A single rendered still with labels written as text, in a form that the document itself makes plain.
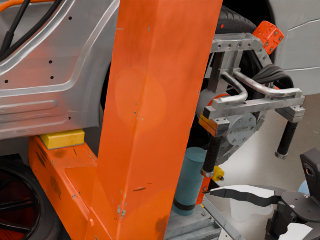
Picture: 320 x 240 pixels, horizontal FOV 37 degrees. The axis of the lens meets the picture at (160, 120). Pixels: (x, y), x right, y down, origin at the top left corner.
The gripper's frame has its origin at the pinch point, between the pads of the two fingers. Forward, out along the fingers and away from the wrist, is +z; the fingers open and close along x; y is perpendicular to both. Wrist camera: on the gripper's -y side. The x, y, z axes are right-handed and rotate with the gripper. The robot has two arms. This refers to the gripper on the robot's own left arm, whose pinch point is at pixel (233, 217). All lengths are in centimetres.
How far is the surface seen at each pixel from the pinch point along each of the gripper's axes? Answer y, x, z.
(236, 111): 17, 76, -45
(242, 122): 24, 84, -53
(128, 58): -6, 52, 0
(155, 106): 3.2, 46.6, -5.9
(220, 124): 19, 72, -38
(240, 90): 12, 82, -49
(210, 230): 94, 117, -71
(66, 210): 53, 82, 5
